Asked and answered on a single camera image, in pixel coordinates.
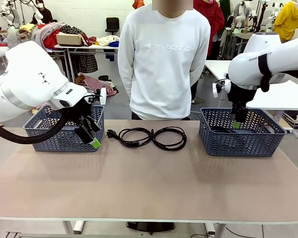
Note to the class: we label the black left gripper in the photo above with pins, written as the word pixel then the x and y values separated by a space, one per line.
pixel 83 109

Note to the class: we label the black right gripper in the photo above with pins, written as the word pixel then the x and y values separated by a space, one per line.
pixel 241 95

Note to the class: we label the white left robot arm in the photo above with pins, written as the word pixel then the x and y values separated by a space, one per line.
pixel 27 74

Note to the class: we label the blue-grey plastic basket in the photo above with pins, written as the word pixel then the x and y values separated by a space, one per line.
pixel 52 141
pixel 238 146

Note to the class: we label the white side table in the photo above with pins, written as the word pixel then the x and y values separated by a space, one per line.
pixel 275 96

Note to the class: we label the red checked clothes pile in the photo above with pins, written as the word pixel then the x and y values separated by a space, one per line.
pixel 96 83

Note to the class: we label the black white checked cloth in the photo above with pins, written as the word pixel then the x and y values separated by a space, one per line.
pixel 88 63

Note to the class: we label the person in white sweatshirt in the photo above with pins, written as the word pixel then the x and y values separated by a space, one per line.
pixel 164 62

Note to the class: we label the cream cloth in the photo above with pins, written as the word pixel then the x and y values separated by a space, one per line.
pixel 106 39

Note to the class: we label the brown cardboard box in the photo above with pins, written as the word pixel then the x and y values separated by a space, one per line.
pixel 69 39

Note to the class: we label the white table leg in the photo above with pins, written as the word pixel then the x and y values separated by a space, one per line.
pixel 75 226
pixel 213 229

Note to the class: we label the red garment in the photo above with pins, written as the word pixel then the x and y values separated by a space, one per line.
pixel 211 17

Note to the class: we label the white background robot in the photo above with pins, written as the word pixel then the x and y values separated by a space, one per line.
pixel 242 13
pixel 10 12

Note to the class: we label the yellow garment on mannequin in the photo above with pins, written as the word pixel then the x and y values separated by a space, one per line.
pixel 288 19

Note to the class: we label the plaid shirt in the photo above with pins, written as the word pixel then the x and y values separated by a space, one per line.
pixel 46 32

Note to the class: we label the black office chair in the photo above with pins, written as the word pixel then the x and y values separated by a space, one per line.
pixel 112 23

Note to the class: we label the black base under table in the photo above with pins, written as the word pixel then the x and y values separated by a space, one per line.
pixel 151 225

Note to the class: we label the masked person in black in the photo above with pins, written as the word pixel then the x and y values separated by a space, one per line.
pixel 43 12

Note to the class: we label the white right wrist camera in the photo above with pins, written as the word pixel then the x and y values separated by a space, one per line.
pixel 214 90

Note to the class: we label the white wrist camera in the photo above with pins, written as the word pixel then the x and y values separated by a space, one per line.
pixel 103 96
pixel 214 90

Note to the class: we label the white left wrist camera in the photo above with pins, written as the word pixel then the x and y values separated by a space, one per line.
pixel 103 96

